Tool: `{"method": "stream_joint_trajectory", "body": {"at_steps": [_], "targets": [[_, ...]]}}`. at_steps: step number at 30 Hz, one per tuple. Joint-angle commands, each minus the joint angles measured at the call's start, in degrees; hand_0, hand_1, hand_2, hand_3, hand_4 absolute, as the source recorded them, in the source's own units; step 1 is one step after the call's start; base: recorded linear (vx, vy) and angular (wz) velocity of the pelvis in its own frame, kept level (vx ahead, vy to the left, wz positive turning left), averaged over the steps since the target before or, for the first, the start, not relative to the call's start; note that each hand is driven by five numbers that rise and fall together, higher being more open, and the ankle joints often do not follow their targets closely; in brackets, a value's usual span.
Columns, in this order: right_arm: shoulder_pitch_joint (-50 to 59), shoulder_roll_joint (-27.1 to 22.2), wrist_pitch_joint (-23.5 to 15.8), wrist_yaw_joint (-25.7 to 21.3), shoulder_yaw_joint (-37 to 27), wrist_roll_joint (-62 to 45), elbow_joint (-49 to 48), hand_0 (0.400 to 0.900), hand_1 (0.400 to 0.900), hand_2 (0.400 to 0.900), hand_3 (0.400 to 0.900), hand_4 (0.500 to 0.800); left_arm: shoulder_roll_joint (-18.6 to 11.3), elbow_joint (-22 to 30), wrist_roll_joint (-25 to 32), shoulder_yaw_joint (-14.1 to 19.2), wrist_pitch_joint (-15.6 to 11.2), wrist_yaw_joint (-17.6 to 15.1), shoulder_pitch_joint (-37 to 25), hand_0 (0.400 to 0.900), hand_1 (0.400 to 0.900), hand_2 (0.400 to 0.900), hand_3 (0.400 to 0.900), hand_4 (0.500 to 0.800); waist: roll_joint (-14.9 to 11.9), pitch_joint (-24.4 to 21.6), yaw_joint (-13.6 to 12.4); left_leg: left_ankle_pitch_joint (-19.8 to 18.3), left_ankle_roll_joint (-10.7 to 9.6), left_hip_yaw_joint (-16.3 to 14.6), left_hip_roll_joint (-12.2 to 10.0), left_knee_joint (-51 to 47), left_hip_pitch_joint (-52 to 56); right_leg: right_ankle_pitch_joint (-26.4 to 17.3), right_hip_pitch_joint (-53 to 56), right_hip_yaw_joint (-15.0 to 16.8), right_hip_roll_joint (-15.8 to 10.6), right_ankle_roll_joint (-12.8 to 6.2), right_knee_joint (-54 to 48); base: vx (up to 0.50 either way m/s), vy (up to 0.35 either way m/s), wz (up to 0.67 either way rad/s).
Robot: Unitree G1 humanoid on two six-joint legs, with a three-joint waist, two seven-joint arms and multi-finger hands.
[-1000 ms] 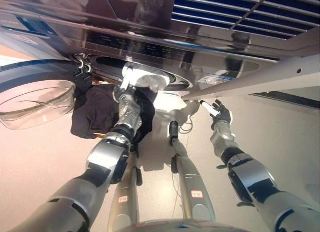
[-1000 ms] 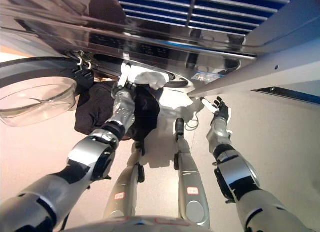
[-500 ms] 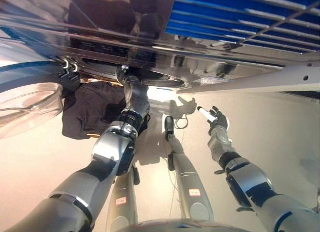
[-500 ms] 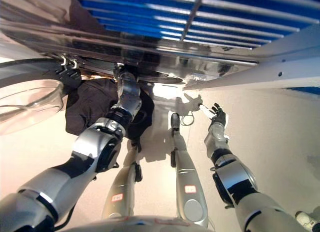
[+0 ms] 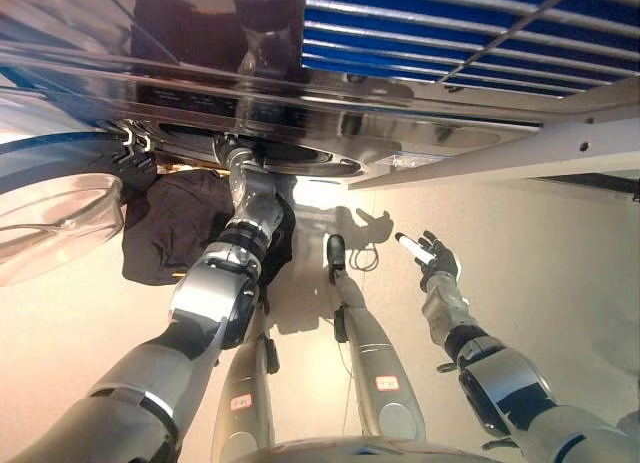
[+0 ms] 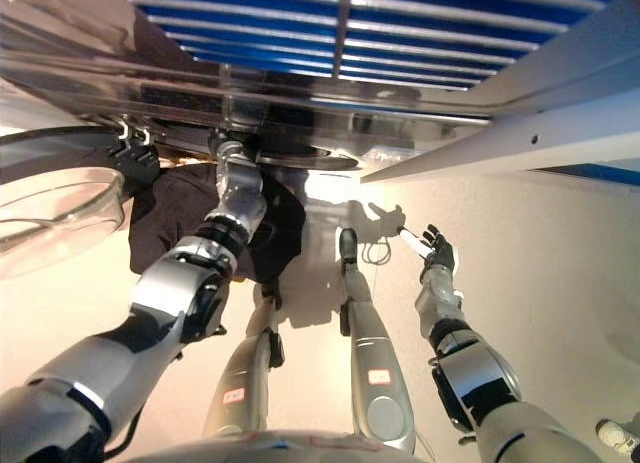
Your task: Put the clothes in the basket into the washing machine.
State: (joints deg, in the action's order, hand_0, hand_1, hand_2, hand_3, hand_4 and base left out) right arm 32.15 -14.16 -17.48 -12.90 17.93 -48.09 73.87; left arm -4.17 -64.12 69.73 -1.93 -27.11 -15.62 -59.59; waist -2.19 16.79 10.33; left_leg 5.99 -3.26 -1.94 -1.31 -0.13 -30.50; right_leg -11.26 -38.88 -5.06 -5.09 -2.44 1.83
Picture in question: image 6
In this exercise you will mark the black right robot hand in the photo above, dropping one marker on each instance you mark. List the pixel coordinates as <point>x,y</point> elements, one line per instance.
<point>440,255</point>

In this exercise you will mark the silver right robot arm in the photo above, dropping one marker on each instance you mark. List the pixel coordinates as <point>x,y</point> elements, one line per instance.
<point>480,378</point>

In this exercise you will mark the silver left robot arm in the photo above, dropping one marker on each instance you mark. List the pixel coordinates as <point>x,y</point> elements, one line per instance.
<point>165,293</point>

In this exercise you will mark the dark grey washing machine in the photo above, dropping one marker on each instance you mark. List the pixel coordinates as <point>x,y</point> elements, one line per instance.
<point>280,128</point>

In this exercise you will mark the white cabinet surround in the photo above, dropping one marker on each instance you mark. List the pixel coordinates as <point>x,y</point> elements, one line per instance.
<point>500,143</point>

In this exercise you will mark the dark blue bar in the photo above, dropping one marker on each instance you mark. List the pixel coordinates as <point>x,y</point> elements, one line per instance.
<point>595,175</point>

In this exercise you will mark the dryer vent grille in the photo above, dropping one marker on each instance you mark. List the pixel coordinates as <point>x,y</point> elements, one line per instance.
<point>400,38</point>

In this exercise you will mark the silver left robot leg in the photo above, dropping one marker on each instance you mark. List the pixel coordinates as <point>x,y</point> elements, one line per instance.
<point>245,373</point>

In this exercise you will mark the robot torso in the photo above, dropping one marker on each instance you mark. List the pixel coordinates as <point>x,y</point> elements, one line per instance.
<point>280,451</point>

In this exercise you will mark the black garment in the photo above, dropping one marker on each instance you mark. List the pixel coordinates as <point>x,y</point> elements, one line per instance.
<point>170,218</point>

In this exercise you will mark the dark grey tumble dryer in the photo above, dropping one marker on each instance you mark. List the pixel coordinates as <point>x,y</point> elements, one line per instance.
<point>75,33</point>

